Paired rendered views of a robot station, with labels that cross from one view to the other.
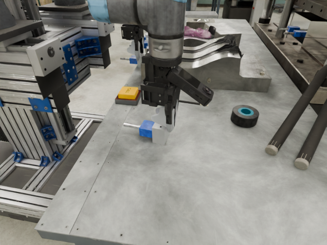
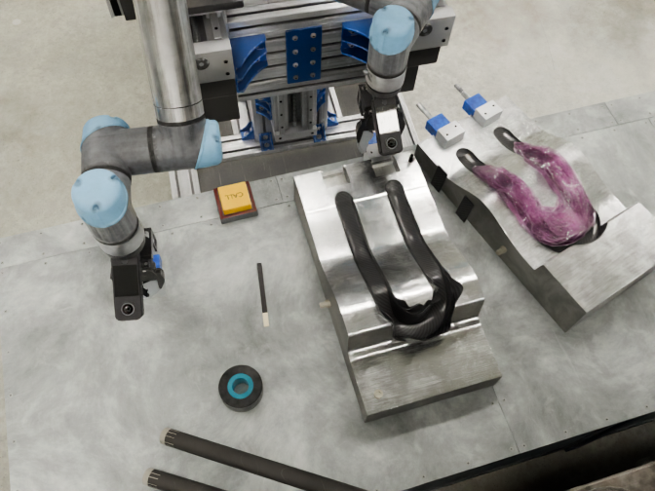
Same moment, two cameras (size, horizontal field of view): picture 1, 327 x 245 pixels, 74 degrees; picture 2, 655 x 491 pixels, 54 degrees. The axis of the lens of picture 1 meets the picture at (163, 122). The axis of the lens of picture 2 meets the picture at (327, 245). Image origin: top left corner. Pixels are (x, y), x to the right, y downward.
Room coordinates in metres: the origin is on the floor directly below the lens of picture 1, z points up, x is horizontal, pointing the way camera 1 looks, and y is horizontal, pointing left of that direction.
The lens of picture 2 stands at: (0.55, -0.59, 1.99)
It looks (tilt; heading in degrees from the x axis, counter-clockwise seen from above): 62 degrees down; 62
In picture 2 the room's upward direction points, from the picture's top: 4 degrees clockwise
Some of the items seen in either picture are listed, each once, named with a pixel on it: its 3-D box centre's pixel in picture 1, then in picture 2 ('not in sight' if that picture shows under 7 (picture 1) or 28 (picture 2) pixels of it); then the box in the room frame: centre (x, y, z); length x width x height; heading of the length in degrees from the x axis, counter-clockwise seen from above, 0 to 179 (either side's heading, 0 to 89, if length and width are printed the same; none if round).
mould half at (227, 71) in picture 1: (204, 60); (391, 272); (0.91, -0.18, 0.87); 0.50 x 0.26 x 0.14; 82
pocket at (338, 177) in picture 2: not in sight; (334, 181); (0.90, 0.06, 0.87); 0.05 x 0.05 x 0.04; 82
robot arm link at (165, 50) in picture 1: (165, 46); (117, 232); (0.47, 0.00, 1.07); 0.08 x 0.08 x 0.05
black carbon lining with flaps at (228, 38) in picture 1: (201, 48); (397, 252); (0.93, -0.16, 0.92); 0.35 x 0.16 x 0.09; 82
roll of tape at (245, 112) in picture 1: (244, 115); (241, 388); (0.57, -0.26, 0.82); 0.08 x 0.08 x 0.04
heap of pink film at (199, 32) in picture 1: (188, 31); (540, 187); (1.27, -0.14, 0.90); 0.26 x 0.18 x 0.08; 99
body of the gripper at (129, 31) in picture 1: (132, 25); (379, 97); (1.03, 0.14, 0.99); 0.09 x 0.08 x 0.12; 78
